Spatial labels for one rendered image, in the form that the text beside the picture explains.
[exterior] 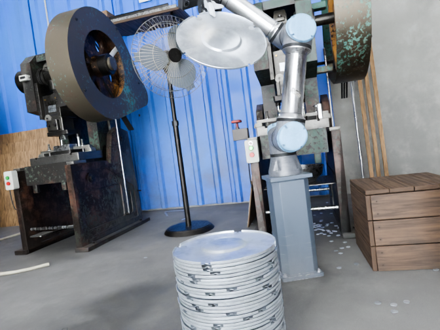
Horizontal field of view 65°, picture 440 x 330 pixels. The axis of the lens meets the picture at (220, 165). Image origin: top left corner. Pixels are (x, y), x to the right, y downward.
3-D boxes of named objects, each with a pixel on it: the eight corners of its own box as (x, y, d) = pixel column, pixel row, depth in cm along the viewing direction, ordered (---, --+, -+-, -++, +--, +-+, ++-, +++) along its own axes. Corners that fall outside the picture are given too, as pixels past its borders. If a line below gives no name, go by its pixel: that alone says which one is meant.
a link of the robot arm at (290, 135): (297, 152, 148) (308, 25, 146) (308, 153, 133) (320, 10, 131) (270, 150, 147) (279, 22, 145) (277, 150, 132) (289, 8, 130)
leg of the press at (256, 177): (268, 243, 206) (250, 93, 201) (249, 244, 209) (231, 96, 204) (279, 211, 295) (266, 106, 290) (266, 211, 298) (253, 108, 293)
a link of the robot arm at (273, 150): (292, 150, 160) (289, 122, 159) (300, 150, 147) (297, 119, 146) (267, 154, 159) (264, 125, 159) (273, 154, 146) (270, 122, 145)
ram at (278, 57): (300, 91, 213) (294, 42, 211) (276, 94, 216) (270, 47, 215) (300, 94, 229) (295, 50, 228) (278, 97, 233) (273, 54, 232)
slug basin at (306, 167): (327, 183, 209) (325, 166, 209) (271, 188, 218) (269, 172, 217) (323, 176, 242) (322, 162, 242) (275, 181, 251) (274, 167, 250)
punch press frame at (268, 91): (338, 209, 201) (313, -24, 194) (266, 215, 212) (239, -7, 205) (329, 189, 278) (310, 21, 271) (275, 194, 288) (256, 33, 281)
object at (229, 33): (284, 50, 110) (285, 48, 109) (211, 82, 98) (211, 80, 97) (229, 5, 121) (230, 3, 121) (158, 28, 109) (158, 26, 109)
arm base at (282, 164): (307, 173, 147) (304, 150, 147) (273, 177, 146) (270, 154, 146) (296, 171, 162) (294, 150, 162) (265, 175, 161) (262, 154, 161)
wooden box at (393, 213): (474, 267, 138) (466, 181, 136) (373, 271, 146) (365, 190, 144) (433, 238, 177) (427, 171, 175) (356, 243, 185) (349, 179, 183)
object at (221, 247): (283, 230, 106) (282, 228, 105) (264, 264, 78) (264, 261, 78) (196, 234, 115) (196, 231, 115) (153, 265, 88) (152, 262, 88)
